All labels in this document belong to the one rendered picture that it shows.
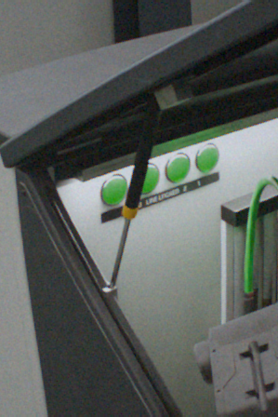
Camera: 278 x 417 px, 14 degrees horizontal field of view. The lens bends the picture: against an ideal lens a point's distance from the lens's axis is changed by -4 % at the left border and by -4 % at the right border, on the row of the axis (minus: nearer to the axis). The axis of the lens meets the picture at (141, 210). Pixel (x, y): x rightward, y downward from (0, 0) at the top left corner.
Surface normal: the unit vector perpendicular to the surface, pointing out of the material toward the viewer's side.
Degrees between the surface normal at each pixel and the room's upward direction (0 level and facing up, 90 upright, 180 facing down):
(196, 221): 90
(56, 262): 90
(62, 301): 90
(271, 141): 90
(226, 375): 24
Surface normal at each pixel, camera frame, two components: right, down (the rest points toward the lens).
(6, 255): -0.81, 0.29
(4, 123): -0.06, -0.90
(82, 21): 0.48, 0.35
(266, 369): -0.40, -0.72
